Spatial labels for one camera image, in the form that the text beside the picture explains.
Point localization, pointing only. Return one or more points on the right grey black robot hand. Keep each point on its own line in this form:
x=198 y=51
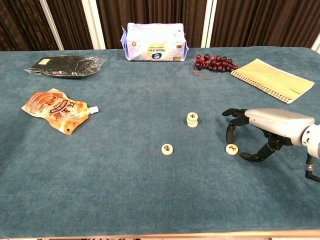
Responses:
x=277 y=125

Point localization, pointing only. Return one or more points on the round wooden chess piece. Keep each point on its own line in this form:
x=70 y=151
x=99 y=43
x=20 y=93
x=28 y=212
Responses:
x=192 y=125
x=167 y=149
x=232 y=149
x=192 y=121
x=192 y=115

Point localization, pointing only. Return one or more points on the tan spiral notebook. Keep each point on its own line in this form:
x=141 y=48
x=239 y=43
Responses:
x=270 y=77

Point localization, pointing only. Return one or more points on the dark red grape bunch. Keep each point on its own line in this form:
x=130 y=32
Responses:
x=215 y=63

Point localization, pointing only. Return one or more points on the white purple tissue pack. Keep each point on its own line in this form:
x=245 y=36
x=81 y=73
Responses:
x=155 y=40

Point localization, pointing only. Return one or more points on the teal tablecloth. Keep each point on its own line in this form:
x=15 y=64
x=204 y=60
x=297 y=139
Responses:
x=125 y=187

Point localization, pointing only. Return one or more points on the dark brown pleated curtain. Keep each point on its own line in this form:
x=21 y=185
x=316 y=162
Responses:
x=150 y=12

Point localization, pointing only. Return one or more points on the orange spout pouch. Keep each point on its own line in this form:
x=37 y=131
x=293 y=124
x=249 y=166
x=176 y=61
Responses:
x=57 y=111

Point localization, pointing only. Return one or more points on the black gloves in plastic bag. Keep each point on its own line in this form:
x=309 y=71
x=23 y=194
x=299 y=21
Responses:
x=65 y=66

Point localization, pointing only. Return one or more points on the wide white frame post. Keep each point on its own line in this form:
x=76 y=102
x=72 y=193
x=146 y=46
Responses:
x=93 y=25

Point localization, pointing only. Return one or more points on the thin white frame post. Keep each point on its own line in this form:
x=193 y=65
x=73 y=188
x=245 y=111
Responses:
x=51 y=23

